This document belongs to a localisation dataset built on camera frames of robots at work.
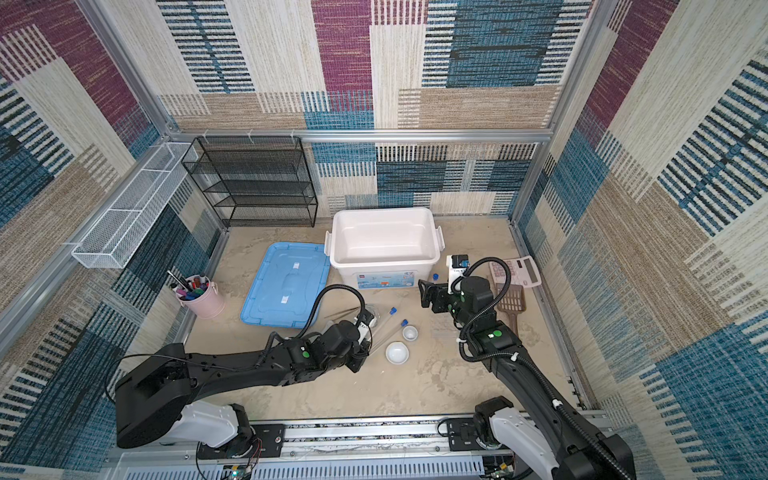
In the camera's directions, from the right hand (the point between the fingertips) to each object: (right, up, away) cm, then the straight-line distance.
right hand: (434, 284), depth 80 cm
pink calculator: (+33, +2, +22) cm, 40 cm away
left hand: (-17, -15, +3) cm, 23 cm away
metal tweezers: (-25, -10, +16) cm, 31 cm away
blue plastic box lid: (-46, -3, +22) cm, 51 cm away
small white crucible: (-6, -15, +9) cm, 19 cm away
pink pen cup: (-65, -7, +10) cm, 67 cm away
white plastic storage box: (-14, +10, +35) cm, 38 cm away
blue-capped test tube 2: (-7, -13, +13) cm, 20 cm away
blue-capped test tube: (+1, +2, +5) cm, 5 cm away
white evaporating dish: (-10, -20, +5) cm, 23 cm away
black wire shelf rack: (-60, +34, +29) cm, 75 cm away
